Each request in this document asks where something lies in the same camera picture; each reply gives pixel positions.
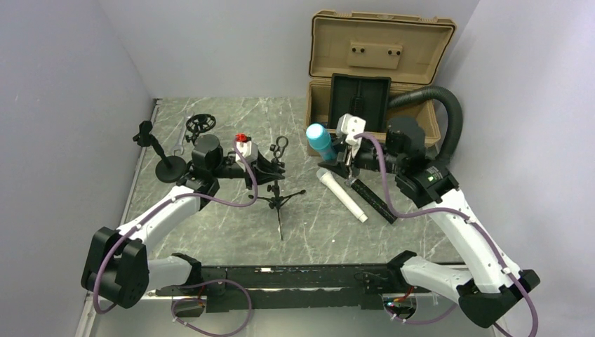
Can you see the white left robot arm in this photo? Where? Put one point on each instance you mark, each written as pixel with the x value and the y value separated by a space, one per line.
pixel 117 270

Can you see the tan plastic toolbox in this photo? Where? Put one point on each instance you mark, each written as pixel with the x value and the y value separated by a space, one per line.
pixel 406 49

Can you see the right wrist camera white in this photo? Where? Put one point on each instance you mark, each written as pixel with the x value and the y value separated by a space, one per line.
pixel 348 127

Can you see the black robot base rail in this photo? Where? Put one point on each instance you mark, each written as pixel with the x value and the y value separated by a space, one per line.
pixel 365 286

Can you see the black microphone silver grille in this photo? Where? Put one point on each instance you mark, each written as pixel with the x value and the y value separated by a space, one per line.
pixel 372 199

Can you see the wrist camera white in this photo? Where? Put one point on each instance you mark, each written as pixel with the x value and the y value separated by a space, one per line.
pixel 348 127
pixel 247 147

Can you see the black tripod stand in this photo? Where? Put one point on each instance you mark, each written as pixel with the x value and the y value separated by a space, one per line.
pixel 198 124
pixel 277 201

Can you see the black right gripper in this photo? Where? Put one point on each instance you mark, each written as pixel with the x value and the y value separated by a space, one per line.
pixel 339 168

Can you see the black round base mic stand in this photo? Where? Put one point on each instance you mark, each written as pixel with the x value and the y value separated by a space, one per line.
pixel 170 168

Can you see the silver open-end wrench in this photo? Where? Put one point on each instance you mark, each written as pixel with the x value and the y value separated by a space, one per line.
pixel 178 147

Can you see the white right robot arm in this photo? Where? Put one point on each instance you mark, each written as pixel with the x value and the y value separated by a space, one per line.
pixel 492 283

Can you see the black tool tray insert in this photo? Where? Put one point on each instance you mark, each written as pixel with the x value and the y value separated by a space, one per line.
pixel 364 97

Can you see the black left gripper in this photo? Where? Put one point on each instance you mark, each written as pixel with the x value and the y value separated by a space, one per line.
pixel 263 177

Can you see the white microphone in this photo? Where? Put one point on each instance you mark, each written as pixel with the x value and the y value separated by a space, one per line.
pixel 327 179

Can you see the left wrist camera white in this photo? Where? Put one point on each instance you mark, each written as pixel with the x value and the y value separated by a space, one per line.
pixel 247 147

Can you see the cyan microphone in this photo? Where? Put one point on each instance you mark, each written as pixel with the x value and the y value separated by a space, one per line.
pixel 319 140

